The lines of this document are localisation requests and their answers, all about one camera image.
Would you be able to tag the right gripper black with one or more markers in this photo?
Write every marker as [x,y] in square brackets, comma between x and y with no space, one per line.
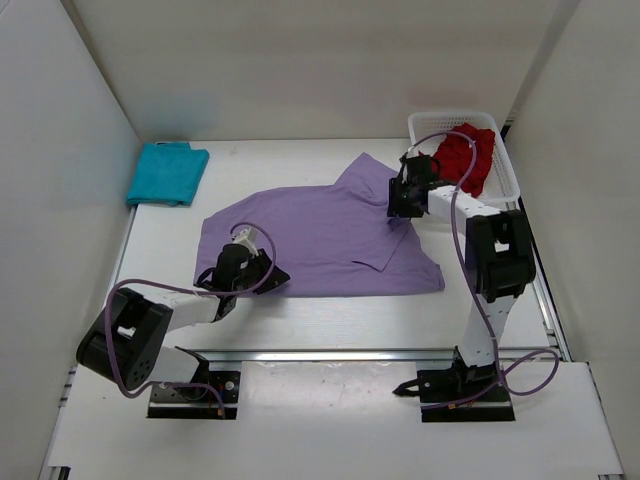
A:
[399,210]

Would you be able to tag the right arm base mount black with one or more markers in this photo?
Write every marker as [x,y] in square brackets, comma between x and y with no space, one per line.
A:
[445,396]

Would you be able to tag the teal t shirt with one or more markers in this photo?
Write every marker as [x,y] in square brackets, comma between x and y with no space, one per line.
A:
[167,173]

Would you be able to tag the red t shirt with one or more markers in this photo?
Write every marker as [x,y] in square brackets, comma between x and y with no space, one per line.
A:
[454,155]

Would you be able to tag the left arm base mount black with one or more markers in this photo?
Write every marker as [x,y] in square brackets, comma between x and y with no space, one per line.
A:
[197,403]

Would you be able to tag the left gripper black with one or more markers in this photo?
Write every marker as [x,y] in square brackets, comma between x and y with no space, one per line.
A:
[278,277]

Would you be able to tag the lavender t shirt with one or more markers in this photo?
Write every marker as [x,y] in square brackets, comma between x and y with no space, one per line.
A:
[332,240]

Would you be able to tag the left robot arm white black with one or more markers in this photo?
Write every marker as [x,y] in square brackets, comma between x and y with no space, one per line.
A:
[125,344]

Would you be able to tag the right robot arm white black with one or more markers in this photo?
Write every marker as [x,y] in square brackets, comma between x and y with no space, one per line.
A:
[494,249]

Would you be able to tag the white plastic basket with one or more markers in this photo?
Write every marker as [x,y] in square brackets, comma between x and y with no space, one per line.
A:
[431,128]

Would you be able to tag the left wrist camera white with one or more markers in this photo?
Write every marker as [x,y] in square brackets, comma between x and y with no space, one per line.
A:
[246,237]

